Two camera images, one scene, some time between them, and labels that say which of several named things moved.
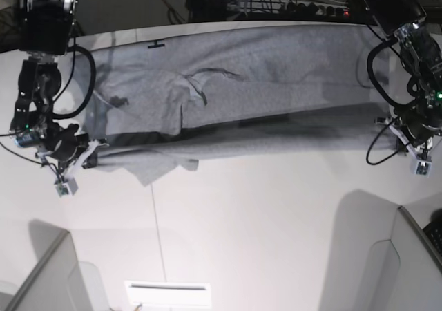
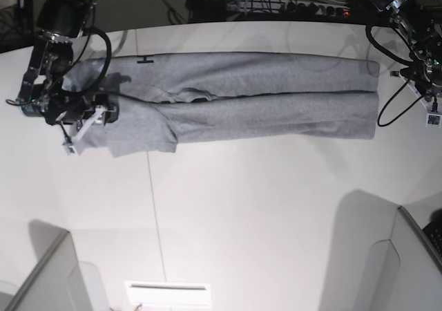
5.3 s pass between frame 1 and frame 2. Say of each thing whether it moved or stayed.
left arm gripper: moved
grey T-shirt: moved
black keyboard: stayed
